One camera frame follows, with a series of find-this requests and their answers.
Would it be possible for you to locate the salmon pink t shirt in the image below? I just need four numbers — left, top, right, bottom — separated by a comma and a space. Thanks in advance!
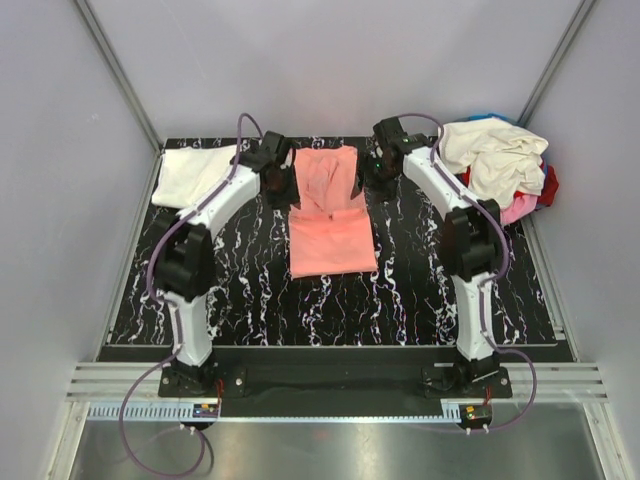
288, 146, 378, 279

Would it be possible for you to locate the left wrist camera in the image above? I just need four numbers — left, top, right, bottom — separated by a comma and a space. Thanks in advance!
239, 130, 295, 173

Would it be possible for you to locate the aluminium frame post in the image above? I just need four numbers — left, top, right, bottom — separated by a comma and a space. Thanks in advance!
517, 0, 599, 127
71, 0, 163, 154

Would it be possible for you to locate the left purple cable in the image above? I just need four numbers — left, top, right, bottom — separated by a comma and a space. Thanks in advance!
119, 112, 266, 476

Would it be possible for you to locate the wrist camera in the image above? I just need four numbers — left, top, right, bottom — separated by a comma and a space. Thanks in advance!
373, 117, 433, 160
239, 130, 295, 173

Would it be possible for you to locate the pink garment in pile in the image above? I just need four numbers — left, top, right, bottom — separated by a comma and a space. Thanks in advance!
500, 194, 538, 225

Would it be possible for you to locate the red garment in pile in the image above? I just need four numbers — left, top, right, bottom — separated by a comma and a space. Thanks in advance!
457, 161, 559, 210

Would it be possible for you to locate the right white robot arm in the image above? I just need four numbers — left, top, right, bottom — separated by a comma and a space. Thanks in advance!
354, 147, 508, 397

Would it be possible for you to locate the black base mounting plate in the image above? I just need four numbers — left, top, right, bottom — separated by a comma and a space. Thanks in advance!
159, 346, 513, 418

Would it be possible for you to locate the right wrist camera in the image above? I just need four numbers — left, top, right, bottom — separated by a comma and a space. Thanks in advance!
373, 117, 433, 160

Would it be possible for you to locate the crumpled cream t shirt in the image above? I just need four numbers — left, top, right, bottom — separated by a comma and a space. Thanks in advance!
439, 117, 548, 209

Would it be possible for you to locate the folded white t shirt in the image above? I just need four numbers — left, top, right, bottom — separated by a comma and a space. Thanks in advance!
151, 145, 236, 209

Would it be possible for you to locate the blue garment in pile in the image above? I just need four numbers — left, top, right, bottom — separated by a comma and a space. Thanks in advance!
467, 112, 517, 124

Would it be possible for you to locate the left aluminium frame post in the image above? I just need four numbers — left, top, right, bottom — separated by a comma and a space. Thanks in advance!
71, 0, 163, 154

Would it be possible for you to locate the slotted grey cable duct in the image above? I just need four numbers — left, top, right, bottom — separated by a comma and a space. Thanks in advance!
87, 401, 461, 424

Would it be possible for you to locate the right aluminium frame post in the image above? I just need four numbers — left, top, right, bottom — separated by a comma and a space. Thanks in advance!
517, 0, 599, 127

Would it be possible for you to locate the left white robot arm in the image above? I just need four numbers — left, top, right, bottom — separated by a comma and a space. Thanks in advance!
148, 160, 299, 397

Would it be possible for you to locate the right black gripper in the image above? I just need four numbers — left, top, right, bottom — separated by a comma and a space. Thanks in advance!
351, 152, 399, 206

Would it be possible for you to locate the right aluminium rail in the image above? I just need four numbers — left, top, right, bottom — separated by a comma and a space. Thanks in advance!
522, 219, 635, 479

